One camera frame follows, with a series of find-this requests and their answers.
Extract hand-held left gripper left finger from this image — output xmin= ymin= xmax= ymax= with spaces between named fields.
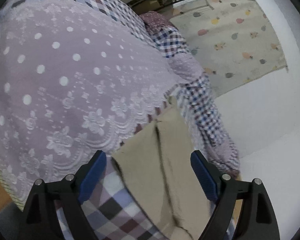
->
xmin=24 ymin=150 xmax=107 ymax=240

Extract beige pants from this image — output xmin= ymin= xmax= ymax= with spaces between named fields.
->
xmin=111 ymin=97 xmax=213 ymax=240

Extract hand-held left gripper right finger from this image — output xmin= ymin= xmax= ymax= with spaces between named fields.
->
xmin=191 ymin=150 xmax=279 ymax=240

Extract checkered quilt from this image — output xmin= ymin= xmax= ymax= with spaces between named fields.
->
xmin=139 ymin=11 xmax=242 ymax=178

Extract cardboard box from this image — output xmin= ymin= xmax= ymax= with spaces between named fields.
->
xmin=129 ymin=0 xmax=176 ymax=13

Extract pineapple print wall cloth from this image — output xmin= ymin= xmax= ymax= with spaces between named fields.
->
xmin=169 ymin=0 xmax=288 ymax=98

